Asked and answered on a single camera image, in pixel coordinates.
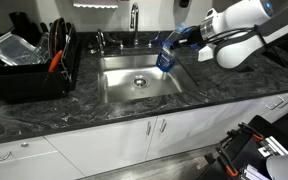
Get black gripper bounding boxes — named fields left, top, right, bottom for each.
left=163, top=26, right=202, bottom=50

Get clear bottle with blue liquid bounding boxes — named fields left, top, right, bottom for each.
left=156, top=23, right=184, bottom=72

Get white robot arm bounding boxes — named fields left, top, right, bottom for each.
left=163, top=0, right=288, bottom=69

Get stainless steel sink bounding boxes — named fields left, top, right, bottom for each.
left=98, top=54, right=198, bottom=103

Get black soap dispenser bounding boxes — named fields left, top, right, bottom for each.
left=179, top=0, right=190, bottom=8

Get chrome faucet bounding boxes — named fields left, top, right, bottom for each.
left=130, top=3, right=139, bottom=47

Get dark plate in rack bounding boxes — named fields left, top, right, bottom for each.
left=48, top=18, right=66, bottom=58

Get black robot cart with clamps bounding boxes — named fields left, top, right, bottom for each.
left=197, top=115, right=288, bottom=180

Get white lower cabinets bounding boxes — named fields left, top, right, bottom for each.
left=0, top=93, right=288, bottom=180

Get clear glass baking dish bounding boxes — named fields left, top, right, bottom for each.
left=0, top=32, right=44, bottom=66

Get black dish rack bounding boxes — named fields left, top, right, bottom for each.
left=0, top=24, right=81, bottom=101

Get orange handled utensil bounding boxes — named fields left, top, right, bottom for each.
left=48, top=50, right=63, bottom=72

